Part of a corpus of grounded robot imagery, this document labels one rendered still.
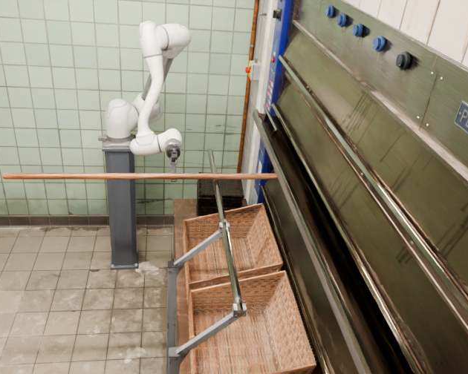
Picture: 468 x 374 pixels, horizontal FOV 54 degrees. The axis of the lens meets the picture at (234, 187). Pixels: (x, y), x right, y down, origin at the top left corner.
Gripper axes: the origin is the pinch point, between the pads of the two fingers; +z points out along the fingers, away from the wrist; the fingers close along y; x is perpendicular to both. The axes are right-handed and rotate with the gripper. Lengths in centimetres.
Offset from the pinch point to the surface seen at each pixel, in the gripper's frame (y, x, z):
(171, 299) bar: 43, 1, 49
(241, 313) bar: 2, -21, 96
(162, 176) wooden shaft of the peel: -1.2, 5.9, 9.6
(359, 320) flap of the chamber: -23, -48, 124
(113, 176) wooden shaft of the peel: -1.0, 29.3, 9.7
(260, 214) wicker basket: 38, -52, -14
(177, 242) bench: 61, -4, -16
